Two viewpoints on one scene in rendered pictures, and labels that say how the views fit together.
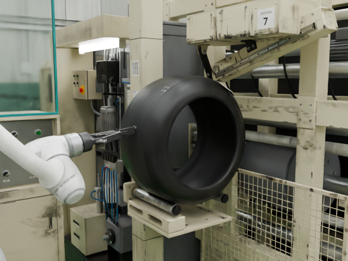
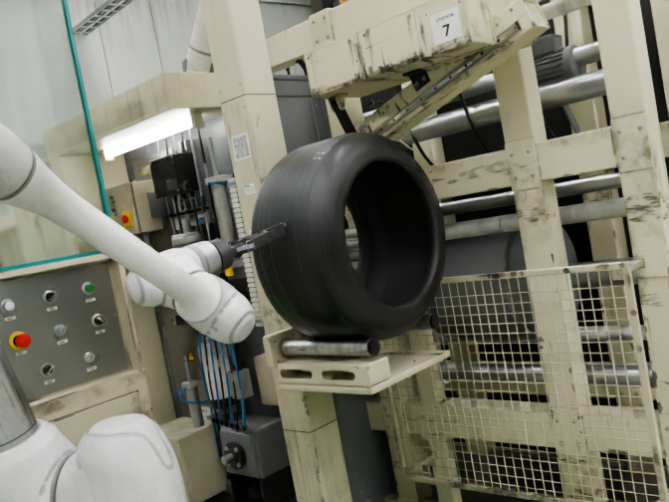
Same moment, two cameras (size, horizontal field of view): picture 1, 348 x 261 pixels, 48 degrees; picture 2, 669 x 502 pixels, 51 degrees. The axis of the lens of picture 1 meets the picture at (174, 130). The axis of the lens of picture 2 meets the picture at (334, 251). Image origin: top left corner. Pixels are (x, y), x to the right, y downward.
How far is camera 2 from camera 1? 47 cm
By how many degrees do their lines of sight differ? 12
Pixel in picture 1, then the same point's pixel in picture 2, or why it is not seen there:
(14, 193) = (69, 400)
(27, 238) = not seen: hidden behind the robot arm
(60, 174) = (217, 293)
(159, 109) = (320, 185)
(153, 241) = (325, 430)
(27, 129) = (70, 285)
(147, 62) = (261, 132)
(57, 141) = (182, 254)
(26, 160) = (167, 273)
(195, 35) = (326, 80)
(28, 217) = not seen: hidden behind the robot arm
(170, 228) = (370, 376)
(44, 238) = not seen: hidden behind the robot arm
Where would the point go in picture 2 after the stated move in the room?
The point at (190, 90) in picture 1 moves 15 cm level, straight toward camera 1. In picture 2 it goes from (357, 150) to (369, 143)
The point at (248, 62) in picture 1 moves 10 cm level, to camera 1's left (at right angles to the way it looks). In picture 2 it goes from (420, 107) to (389, 112)
